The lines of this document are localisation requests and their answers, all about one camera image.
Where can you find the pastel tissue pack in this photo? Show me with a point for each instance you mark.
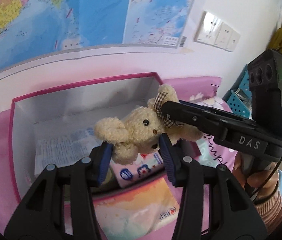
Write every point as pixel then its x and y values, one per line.
pixel 131 205

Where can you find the colourful wall map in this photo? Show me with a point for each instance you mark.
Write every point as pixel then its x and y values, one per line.
pixel 93 12

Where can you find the beige teddy bear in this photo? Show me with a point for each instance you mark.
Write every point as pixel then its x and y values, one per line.
pixel 136 125

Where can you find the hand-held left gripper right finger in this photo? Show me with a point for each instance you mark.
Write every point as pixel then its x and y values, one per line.
pixel 167 160

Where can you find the clear white-blue wipes packet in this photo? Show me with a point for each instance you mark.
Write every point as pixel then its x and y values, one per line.
pixel 63 150

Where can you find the person's right hand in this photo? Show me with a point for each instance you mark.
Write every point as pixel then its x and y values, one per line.
pixel 258 182

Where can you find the pink printed packet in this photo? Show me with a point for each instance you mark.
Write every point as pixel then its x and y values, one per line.
pixel 136 172

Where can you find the white wall socket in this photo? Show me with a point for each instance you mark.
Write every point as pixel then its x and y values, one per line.
pixel 224 36
pixel 234 42
pixel 207 27

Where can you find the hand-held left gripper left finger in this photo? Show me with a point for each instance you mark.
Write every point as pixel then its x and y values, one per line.
pixel 105 162

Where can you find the person's right forearm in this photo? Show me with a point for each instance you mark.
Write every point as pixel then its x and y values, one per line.
pixel 273 210

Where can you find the blue plastic rack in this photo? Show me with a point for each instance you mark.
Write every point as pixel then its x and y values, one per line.
pixel 238 105

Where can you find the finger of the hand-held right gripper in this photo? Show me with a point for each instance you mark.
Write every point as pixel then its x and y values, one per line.
pixel 206 108
pixel 181 112

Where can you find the pink cardboard box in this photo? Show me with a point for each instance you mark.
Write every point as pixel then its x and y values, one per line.
pixel 56 105

